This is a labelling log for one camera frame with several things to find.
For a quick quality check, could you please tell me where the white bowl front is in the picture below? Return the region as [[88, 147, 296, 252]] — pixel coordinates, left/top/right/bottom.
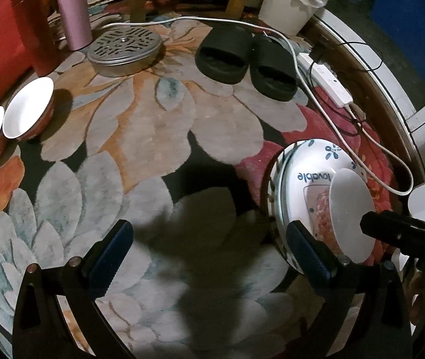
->
[[310, 169, 376, 263]]

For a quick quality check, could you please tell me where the white plate with leaf pattern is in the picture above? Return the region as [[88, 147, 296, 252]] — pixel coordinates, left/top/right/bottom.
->
[[266, 149, 291, 240]]

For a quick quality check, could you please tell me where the small bear plate lovable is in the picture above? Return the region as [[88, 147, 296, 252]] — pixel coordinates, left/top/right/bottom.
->
[[275, 138, 367, 273]]

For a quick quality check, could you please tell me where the white power strip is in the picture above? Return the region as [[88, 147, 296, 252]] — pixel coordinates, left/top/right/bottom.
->
[[297, 53, 353, 108]]

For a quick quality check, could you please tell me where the black slipper right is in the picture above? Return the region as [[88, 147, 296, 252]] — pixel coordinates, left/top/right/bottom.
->
[[250, 35, 298, 102]]

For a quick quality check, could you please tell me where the black slipper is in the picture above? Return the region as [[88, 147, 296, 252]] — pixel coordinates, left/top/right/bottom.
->
[[250, 35, 298, 102], [194, 24, 254, 84]]

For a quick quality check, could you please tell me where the round metal perforated tin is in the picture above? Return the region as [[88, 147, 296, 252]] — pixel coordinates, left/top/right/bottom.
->
[[87, 27, 163, 78]]

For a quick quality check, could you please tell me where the black slipper left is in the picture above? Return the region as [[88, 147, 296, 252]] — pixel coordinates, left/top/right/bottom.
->
[[194, 24, 254, 84]]

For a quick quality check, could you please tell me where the white trash bin with liner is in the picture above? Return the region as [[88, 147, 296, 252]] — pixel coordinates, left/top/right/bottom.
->
[[259, 0, 329, 36]]

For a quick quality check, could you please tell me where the dark red thermos bottle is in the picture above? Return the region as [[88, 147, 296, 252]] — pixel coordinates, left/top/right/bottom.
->
[[11, 0, 61, 77]]

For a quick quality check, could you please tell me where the pink thermos bottle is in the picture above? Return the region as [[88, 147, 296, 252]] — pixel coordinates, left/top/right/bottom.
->
[[57, 0, 93, 51]]

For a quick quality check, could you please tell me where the white power cable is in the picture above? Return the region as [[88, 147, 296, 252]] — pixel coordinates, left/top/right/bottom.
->
[[95, 15, 415, 197]]

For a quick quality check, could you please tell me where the black thin cable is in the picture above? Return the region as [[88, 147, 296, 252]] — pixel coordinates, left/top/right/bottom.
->
[[307, 40, 385, 137]]

